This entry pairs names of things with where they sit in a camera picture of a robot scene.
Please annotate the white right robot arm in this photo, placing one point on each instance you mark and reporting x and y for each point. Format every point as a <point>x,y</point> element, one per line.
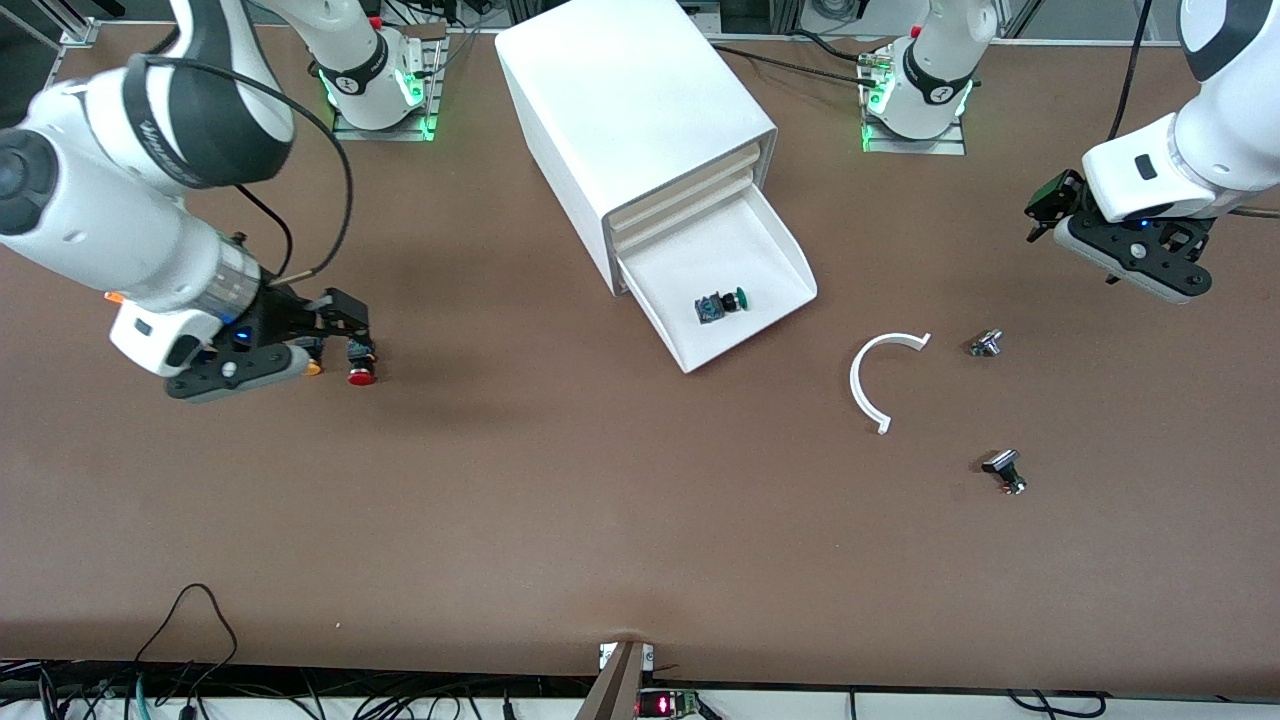
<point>100,230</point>

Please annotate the red mushroom push button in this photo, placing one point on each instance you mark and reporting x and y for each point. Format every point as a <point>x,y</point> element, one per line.
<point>361,375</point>

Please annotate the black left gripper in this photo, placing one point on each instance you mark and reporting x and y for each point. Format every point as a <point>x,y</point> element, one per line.
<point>1056,196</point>

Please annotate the white curved plastic arc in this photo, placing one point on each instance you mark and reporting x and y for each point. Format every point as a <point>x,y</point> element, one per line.
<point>853,383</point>

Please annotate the small silver metal switch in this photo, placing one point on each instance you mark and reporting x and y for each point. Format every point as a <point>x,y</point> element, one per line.
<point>986,343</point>

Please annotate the white drawer cabinet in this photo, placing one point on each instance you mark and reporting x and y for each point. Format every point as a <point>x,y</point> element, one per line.
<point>620,90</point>

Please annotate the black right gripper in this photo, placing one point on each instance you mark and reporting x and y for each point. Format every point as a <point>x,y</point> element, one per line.
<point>285,312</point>

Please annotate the red display electronic module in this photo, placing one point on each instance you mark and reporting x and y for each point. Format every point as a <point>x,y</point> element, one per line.
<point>665,704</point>

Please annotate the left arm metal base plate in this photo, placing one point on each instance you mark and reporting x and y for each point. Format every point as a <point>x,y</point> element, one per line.
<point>950,147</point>

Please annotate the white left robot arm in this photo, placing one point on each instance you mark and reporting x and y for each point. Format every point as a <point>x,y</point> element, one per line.
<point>1230,130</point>

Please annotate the yellow mushroom push button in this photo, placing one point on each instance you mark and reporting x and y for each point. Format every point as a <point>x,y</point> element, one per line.
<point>314,370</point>

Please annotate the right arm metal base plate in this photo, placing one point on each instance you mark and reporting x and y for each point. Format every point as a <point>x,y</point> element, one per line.
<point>345,133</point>

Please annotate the green mushroom push button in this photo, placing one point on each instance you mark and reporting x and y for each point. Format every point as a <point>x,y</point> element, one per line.
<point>710,310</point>

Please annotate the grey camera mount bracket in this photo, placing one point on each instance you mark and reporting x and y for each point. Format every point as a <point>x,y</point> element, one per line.
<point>615,690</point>

